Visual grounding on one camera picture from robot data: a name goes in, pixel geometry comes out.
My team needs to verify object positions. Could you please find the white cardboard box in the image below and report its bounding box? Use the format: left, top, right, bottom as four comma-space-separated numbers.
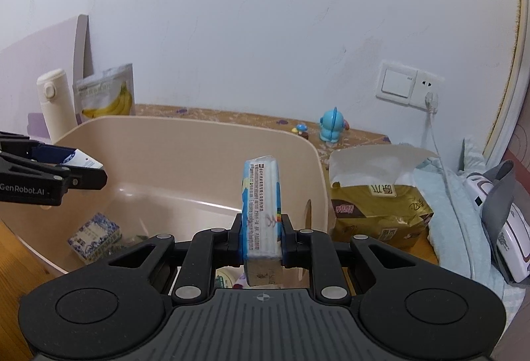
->
62, 150, 104, 170

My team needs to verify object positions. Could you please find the gold tissue pack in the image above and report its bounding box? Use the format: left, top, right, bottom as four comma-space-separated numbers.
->
328, 145, 440, 250

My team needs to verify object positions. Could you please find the white power cable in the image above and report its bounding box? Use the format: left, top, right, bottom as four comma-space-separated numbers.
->
423, 91, 481, 281

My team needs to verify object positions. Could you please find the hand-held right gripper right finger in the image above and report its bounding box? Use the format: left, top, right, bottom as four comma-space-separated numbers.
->
279, 214, 417, 302

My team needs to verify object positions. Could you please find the white thermos bottle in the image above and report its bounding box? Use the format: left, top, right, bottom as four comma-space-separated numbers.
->
36, 69, 80, 142

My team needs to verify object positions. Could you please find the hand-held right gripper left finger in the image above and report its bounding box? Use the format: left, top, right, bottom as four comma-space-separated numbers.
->
105, 214, 245, 302

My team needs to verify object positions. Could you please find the blue white carton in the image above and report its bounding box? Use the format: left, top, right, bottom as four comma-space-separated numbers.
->
241, 154, 284, 287

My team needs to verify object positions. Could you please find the blue white patterned box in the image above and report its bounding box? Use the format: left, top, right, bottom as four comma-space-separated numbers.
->
67, 213, 123, 264

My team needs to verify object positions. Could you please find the blue toy figurine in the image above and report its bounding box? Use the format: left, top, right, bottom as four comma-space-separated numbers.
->
319, 107, 352, 143

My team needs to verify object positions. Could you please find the lilac panel board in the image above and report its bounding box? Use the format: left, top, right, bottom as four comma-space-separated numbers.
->
0, 15, 92, 138

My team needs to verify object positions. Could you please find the white blood pressure monitor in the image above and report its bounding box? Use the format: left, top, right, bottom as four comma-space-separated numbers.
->
464, 174, 530, 285

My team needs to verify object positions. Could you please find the grey blood pressure cuff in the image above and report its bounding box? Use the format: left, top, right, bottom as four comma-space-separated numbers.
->
466, 160, 516, 258

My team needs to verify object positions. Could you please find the beige plastic storage bin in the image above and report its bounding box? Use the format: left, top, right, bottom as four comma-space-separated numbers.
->
0, 115, 331, 276

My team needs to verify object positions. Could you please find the banana chip pouch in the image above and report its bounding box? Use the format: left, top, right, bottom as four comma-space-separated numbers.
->
72, 63, 135, 125

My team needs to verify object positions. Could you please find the light blue blanket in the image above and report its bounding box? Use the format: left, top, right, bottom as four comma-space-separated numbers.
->
412, 137, 530, 345

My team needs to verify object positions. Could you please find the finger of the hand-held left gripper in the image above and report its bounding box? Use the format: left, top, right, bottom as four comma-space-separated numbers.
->
0, 153, 108, 190
0, 131, 79, 167

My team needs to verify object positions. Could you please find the pink floral headboard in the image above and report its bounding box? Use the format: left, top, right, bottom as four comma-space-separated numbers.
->
482, 0, 530, 179

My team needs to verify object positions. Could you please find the round metal tin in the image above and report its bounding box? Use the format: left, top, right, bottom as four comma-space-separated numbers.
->
215, 268, 246, 289

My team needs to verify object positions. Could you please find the white wall switch socket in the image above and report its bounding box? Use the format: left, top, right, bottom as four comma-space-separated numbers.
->
376, 60, 445, 110

